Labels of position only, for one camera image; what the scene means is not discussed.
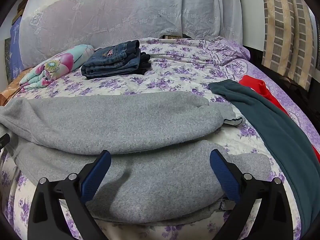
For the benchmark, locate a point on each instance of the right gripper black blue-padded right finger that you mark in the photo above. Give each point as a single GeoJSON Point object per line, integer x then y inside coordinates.
{"type": "Point", "coordinates": [273, 220]}

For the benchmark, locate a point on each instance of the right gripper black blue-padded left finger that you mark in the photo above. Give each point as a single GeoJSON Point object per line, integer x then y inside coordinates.
{"type": "Point", "coordinates": [46, 219]}

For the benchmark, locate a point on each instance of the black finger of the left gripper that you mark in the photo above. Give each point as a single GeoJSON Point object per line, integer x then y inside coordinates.
{"type": "Point", "coordinates": [4, 140]}

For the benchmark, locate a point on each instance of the grey fleece sweatpants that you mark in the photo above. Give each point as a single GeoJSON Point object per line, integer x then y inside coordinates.
{"type": "Point", "coordinates": [160, 171]}

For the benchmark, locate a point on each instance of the orange brown cloth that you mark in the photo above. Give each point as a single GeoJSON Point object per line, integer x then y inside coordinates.
{"type": "Point", "coordinates": [13, 88]}

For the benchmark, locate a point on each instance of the dark teal fleece pants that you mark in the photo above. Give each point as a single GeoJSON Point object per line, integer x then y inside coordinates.
{"type": "Point", "coordinates": [285, 141]}

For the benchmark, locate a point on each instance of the floral pink teal blanket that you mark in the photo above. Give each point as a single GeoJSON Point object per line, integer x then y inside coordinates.
{"type": "Point", "coordinates": [57, 66]}

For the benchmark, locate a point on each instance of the white lace headboard cover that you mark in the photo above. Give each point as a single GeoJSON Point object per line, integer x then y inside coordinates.
{"type": "Point", "coordinates": [49, 27]}

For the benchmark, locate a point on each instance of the red garment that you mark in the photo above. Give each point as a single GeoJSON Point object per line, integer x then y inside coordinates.
{"type": "Point", "coordinates": [260, 87]}

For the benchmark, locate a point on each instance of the folded dark blue jeans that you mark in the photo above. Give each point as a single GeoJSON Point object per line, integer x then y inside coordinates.
{"type": "Point", "coordinates": [123, 58]}

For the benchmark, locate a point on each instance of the folded black garment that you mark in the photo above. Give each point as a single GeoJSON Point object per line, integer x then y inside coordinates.
{"type": "Point", "coordinates": [144, 64]}

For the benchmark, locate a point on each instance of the purple floral bedspread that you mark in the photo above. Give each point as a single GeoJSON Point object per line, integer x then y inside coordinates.
{"type": "Point", "coordinates": [187, 65]}

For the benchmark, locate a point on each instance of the beige grey striped curtain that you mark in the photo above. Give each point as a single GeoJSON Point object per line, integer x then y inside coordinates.
{"type": "Point", "coordinates": [288, 44]}

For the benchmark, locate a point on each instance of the blue poster on wall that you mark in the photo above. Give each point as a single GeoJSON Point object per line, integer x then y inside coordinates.
{"type": "Point", "coordinates": [16, 65]}

